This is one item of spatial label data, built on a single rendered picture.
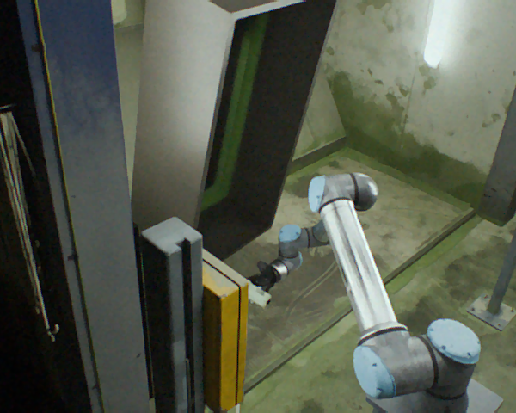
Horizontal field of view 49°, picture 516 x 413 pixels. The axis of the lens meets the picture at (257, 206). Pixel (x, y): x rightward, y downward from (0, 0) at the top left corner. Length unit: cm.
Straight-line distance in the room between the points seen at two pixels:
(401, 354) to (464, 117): 241
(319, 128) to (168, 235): 353
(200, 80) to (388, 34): 232
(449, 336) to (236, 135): 143
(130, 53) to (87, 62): 232
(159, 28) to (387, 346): 119
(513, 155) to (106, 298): 286
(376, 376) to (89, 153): 94
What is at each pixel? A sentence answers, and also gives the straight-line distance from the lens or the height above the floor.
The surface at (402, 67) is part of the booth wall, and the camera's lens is 399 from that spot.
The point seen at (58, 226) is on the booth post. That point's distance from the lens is 125.
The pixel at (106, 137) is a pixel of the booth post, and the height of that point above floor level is 153.
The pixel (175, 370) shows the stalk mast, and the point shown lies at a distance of 85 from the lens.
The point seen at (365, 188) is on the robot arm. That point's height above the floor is 109.
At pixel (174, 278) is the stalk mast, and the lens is 73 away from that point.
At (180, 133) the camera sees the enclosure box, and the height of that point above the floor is 118.
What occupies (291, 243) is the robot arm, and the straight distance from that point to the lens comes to 242.
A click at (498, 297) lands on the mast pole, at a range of 320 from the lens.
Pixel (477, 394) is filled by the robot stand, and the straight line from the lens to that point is 198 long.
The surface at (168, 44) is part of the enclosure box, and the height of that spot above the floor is 148.
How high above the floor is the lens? 207
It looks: 34 degrees down
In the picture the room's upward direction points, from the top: 3 degrees clockwise
